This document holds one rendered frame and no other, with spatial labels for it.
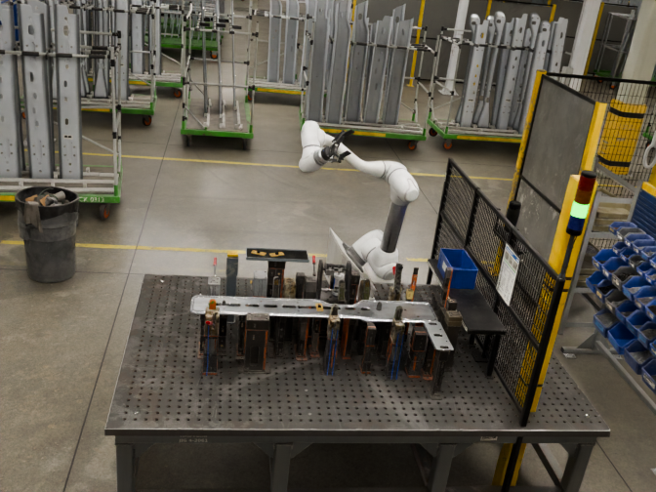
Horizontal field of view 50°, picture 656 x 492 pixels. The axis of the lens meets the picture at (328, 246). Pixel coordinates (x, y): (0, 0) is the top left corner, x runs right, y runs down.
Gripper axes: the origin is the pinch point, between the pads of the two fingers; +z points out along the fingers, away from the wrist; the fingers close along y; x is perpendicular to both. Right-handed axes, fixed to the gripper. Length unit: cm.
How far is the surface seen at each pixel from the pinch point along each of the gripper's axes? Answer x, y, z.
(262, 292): -4, 72, -66
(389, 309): -63, 70, -24
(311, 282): -27, 61, -51
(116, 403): 56, 150, -82
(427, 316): -79, 72, -9
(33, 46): 115, -205, -377
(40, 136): 73, -142, -422
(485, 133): -524, -445, -358
